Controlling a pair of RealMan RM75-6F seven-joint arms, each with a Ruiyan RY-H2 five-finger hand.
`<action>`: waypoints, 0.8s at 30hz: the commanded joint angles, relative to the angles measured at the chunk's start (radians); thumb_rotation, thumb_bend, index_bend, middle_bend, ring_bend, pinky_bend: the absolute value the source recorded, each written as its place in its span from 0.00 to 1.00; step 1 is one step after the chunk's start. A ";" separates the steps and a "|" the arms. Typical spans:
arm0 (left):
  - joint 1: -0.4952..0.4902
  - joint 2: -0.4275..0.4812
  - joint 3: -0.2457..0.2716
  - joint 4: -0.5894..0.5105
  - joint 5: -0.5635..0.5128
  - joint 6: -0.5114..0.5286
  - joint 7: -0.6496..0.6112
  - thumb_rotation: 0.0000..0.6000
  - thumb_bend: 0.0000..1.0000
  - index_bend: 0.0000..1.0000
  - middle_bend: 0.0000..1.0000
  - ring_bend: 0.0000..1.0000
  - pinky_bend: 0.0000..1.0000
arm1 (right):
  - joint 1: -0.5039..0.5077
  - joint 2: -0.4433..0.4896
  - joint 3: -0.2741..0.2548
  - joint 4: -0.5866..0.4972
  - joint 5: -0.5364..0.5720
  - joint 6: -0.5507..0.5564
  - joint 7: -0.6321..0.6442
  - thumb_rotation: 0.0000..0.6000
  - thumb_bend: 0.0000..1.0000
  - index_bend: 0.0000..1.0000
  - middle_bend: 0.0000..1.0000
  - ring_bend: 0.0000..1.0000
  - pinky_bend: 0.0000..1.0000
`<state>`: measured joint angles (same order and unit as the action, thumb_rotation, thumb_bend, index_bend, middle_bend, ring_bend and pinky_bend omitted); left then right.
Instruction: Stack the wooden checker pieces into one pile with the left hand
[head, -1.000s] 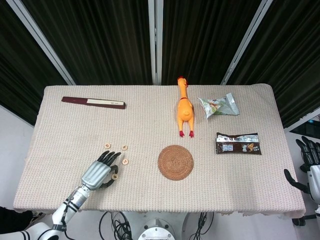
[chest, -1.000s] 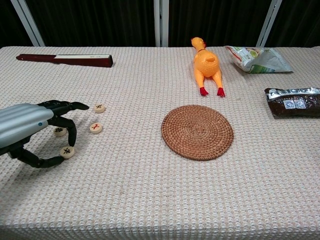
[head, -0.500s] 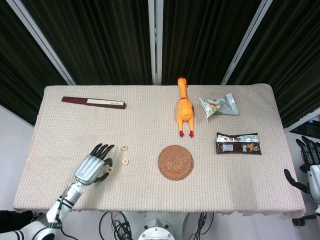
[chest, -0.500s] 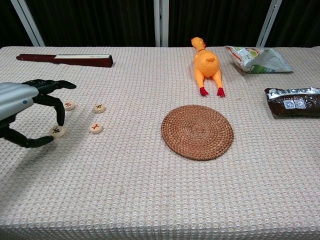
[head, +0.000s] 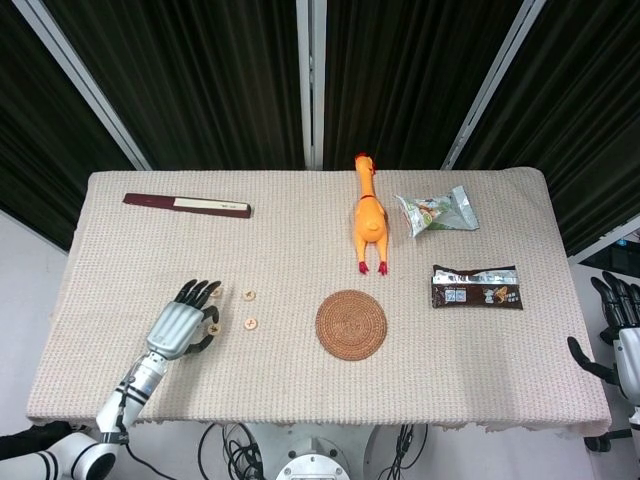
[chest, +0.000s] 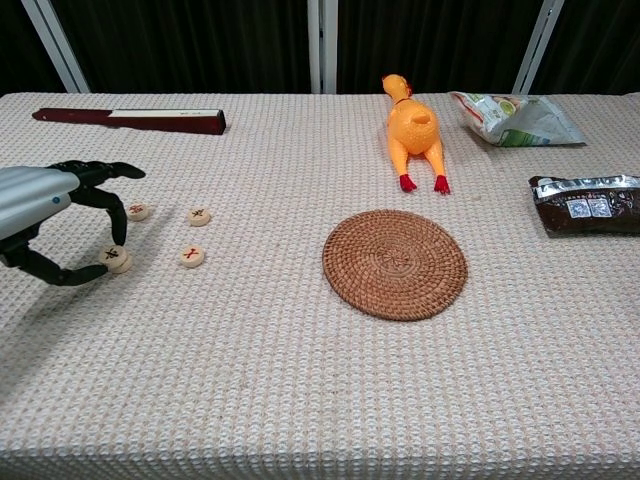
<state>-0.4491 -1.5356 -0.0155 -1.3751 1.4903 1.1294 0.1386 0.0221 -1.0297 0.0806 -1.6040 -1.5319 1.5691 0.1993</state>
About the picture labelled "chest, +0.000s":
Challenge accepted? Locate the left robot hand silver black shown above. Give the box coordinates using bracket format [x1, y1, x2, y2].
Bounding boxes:
[0, 159, 147, 288]

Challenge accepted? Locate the green white snack bag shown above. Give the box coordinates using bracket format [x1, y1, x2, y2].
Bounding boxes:
[448, 90, 587, 148]

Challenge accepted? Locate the yellow rubber chicken toy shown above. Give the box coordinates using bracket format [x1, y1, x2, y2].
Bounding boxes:
[381, 73, 452, 195]

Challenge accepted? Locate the black curtain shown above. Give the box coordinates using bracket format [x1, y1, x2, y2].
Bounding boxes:
[0, 0, 640, 97]

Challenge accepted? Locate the dark red folded fan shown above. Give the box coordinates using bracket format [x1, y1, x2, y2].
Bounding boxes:
[31, 107, 227, 136]

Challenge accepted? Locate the round woven rattan coaster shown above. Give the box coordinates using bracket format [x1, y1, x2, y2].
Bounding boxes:
[321, 209, 469, 322]

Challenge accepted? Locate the white metal frame post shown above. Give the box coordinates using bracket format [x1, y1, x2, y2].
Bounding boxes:
[511, 0, 567, 96]
[306, 0, 339, 95]
[19, 0, 92, 94]

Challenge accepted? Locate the wooden chess piece red cross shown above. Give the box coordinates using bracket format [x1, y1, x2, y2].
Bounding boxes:
[179, 245, 206, 270]

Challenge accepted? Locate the beige woven tablecloth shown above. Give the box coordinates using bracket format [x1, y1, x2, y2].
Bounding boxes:
[0, 91, 640, 480]

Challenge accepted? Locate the dark brown snack packet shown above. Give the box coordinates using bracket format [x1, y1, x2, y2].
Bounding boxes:
[528, 174, 640, 238]

